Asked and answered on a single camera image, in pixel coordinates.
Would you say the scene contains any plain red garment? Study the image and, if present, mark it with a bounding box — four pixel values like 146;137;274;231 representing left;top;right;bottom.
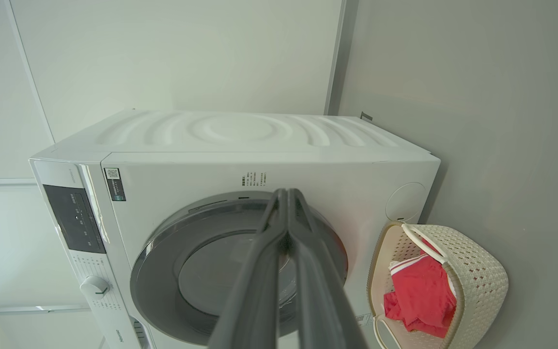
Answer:
383;291;454;339

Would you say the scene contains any red garment with white stripes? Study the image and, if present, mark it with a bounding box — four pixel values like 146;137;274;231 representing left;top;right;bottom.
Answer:
388;238;458;320

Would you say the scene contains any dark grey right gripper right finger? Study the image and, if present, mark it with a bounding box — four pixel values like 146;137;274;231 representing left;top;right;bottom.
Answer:
286;189;369;349

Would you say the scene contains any white washer control dial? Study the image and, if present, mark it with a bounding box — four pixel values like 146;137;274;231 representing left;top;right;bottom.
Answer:
80;275;111;299

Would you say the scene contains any black QR code sticker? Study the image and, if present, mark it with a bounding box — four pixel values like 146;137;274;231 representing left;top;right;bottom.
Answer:
104;167;127;202

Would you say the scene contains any cream perforated laundry basket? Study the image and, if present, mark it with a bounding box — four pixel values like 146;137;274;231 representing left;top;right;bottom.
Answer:
367;222;510;349

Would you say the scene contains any white front-load washing machine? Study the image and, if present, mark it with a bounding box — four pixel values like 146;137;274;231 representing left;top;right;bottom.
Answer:
30;109;442;349

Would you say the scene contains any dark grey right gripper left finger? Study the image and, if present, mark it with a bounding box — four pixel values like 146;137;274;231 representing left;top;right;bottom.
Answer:
209;189;289;349

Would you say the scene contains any dark grey round washer door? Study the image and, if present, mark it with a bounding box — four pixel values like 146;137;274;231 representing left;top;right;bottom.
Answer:
130;190;349;347

